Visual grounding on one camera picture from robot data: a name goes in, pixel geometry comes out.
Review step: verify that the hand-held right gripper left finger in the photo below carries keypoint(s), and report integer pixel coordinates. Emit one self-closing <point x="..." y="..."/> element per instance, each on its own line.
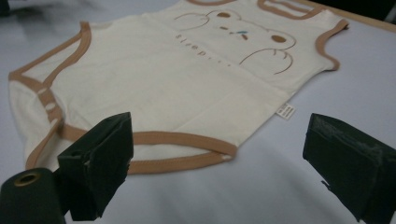
<point x="96" y="168"/>

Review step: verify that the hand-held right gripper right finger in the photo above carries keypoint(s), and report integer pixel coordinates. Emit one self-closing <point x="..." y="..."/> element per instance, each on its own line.
<point x="351" y="168"/>

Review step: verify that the cream baby bodysuit brown trim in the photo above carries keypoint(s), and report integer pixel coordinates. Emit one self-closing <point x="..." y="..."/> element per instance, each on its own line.
<point x="186" y="93"/>

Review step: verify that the light blue table mat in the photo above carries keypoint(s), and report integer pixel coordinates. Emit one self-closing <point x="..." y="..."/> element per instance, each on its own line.
<point x="280" y="193"/>

